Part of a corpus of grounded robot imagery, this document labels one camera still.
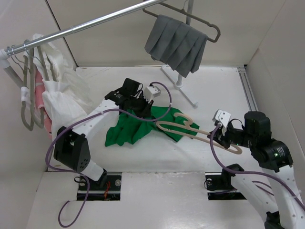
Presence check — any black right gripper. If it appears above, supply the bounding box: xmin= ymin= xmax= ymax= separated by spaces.
xmin=206 ymin=121 xmax=255 ymax=148

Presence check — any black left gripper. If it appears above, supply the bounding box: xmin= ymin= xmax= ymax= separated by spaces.
xmin=129 ymin=93 xmax=153 ymax=119

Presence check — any green t shirt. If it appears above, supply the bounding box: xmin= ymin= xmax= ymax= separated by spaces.
xmin=104 ymin=106 xmax=197 ymax=147

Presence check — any beige wooden hanger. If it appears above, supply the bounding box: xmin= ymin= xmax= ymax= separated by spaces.
xmin=156 ymin=113 xmax=243 ymax=156

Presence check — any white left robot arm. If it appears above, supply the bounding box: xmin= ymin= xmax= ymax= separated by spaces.
xmin=53 ymin=78 xmax=160 ymax=189

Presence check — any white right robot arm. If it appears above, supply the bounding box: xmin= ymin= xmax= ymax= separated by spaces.
xmin=210 ymin=109 xmax=305 ymax=229

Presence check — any grey plastic hanger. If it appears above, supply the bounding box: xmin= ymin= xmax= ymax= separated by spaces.
xmin=142 ymin=0 xmax=221 ymax=43

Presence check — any grey hanger outer left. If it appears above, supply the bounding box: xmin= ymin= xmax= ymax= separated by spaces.
xmin=10 ymin=45 xmax=34 ymax=131

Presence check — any white rack stand base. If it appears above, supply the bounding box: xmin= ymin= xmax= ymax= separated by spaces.
xmin=161 ymin=65 xmax=198 ymax=109

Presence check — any grey pleated skirt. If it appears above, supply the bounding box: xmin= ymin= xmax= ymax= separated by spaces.
xmin=145 ymin=15 xmax=207 ymax=78

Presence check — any white hanging garment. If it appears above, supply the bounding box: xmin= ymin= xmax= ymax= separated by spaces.
xmin=33 ymin=42 xmax=96 ymax=139

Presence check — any pink hanging garment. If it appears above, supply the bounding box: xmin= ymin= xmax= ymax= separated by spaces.
xmin=35 ymin=71 xmax=52 ymax=139

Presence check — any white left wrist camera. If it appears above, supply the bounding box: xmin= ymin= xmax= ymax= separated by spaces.
xmin=143 ymin=86 xmax=161 ymax=101

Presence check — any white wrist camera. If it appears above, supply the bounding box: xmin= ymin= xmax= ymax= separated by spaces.
xmin=143 ymin=86 xmax=161 ymax=101
xmin=212 ymin=109 xmax=231 ymax=135

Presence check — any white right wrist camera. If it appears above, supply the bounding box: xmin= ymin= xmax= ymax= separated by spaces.
xmin=212 ymin=109 xmax=231 ymax=135

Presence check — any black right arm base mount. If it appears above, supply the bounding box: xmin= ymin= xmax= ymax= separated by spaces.
xmin=204 ymin=173 xmax=246 ymax=201

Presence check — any aluminium side rail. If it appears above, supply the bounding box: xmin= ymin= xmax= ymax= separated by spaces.
xmin=237 ymin=67 xmax=258 ymax=111

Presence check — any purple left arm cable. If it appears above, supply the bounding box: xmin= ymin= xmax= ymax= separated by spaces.
xmin=45 ymin=81 xmax=174 ymax=228

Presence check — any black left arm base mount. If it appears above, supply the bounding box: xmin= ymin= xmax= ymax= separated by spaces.
xmin=74 ymin=173 xmax=122 ymax=201

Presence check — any silver clothes rail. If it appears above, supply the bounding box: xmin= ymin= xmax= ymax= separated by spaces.
xmin=0 ymin=0 xmax=164 ymax=61

